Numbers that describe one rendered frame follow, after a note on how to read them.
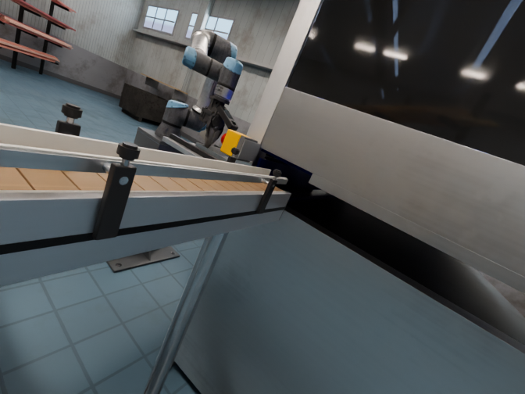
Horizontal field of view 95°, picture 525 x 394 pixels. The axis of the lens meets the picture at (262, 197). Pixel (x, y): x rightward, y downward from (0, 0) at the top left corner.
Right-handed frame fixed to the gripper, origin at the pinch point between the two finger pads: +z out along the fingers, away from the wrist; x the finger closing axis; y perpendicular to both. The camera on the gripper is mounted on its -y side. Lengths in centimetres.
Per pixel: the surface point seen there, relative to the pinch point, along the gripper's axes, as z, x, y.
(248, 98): -68, -410, 307
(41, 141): -4, 68, -39
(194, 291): 29, 34, -43
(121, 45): -81, -408, 875
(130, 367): 92, 22, -20
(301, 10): -50, 13, -27
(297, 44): -41, 13, -30
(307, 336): 33, 13, -71
